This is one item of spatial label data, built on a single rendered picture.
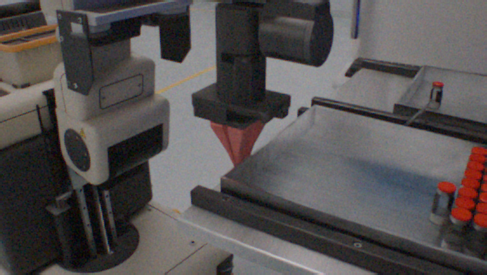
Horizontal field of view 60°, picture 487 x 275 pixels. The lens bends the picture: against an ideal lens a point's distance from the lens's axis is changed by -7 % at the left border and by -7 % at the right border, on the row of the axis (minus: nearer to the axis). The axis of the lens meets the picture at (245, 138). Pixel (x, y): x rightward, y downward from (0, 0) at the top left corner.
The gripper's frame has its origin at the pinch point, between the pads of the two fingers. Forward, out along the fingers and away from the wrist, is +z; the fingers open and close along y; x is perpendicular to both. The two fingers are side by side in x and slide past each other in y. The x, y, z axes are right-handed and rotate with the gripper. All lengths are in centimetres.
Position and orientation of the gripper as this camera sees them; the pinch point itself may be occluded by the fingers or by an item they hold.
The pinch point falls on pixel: (241, 163)
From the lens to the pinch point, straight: 56.5
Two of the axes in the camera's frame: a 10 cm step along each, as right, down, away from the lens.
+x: 5.3, -3.7, 7.6
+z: -0.1, 9.0, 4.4
